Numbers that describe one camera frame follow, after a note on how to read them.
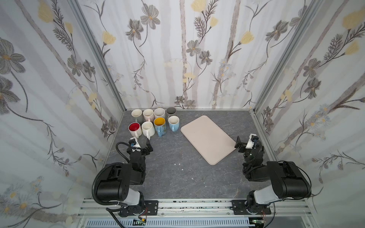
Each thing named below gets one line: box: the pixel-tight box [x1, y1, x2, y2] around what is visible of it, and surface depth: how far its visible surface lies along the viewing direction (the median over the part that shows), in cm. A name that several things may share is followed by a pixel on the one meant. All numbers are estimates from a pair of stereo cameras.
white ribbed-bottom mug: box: [141, 121, 156, 141], surface depth 101 cm
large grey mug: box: [165, 106, 177, 118], surface depth 107 cm
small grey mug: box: [131, 108, 144, 123], surface depth 107 cm
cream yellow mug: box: [153, 107, 166, 119], surface depth 112 cm
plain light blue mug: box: [167, 115, 180, 133], surface depth 103 cm
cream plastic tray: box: [180, 115, 237, 166], surface depth 107 cm
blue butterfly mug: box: [153, 116, 167, 138], surface depth 100 cm
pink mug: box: [142, 108, 155, 123], surface depth 107 cm
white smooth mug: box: [127, 121, 143, 139], surface depth 101 cm
